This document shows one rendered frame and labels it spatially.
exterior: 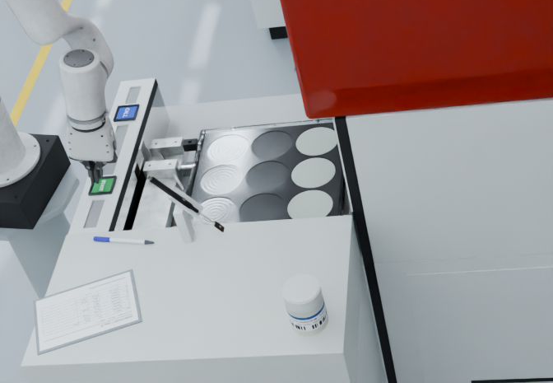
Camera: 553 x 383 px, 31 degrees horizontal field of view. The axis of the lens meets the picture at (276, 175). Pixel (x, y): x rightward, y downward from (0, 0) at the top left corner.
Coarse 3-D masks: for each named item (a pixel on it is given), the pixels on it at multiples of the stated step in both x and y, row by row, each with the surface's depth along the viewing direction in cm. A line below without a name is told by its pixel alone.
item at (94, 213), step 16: (144, 80) 258; (128, 96) 254; (144, 96) 252; (112, 112) 250; (144, 112) 248; (128, 128) 244; (128, 144) 239; (128, 160) 235; (80, 208) 225; (96, 208) 225; (112, 208) 223; (80, 224) 222; (96, 224) 221
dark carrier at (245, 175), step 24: (216, 144) 243; (240, 144) 241; (264, 144) 239; (288, 144) 237; (216, 168) 236; (240, 168) 234; (264, 168) 233; (288, 168) 231; (336, 168) 228; (192, 192) 231; (216, 192) 230; (240, 192) 228; (264, 192) 227; (288, 192) 225; (336, 192) 222; (192, 216) 226; (216, 216) 224; (240, 216) 222; (264, 216) 221; (288, 216) 219
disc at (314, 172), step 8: (312, 160) 231; (320, 160) 231; (296, 168) 230; (304, 168) 230; (312, 168) 229; (320, 168) 229; (328, 168) 228; (296, 176) 228; (304, 176) 228; (312, 176) 227; (320, 176) 227; (328, 176) 226; (304, 184) 226; (312, 184) 225; (320, 184) 225
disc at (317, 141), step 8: (312, 128) 240; (320, 128) 239; (328, 128) 239; (304, 136) 238; (312, 136) 238; (320, 136) 237; (328, 136) 237; (296, 144) 237; (304, 144) 236; (312, 144) 236; (320, 144) 235; (328, 144) 234; (336, 144) 234; (304, 152) 234; (312, 152) 233; (320, 152) 233
